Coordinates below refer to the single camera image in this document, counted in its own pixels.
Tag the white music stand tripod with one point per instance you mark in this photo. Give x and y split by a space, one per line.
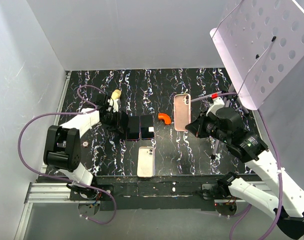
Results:
228 120

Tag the purple phone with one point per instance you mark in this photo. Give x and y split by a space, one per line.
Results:
133 128

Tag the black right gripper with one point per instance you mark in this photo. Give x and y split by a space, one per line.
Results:
197 127

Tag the white perforated stand tray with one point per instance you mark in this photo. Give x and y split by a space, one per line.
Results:
261 44

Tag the cream toy microphone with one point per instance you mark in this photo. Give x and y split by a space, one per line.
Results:
116 94

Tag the pink phone case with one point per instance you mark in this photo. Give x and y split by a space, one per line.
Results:
182 111

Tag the small round coin object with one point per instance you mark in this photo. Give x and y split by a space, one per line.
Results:
85 144

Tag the orange curved pipe piece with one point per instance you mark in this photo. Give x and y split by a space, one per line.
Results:
165 118

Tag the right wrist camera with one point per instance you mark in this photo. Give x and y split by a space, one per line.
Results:
218 103

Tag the cream phone case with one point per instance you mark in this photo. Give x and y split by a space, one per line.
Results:
145 162

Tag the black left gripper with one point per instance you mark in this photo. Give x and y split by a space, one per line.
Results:
117 126

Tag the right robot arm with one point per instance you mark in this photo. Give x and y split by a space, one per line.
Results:
286 204

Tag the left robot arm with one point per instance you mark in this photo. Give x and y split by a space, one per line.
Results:
63 147

